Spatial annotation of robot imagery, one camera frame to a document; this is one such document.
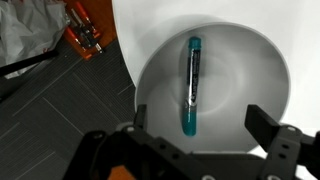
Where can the white crumpled plastic bag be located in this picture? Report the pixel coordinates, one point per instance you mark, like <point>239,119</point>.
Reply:
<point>29,28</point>

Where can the orange black tool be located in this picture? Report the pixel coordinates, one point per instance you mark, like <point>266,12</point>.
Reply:
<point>83,31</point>

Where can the teal marker pen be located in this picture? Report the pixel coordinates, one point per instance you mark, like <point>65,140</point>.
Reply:
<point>190,108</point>

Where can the white round table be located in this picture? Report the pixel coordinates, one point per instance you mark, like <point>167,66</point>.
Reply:
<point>293,26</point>

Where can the white bowl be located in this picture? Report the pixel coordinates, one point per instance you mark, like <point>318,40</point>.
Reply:
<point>239,66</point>

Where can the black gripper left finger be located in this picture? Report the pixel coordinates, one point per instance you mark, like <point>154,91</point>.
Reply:
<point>142,156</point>

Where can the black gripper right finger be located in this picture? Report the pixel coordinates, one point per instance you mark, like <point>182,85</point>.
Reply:
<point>286,146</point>

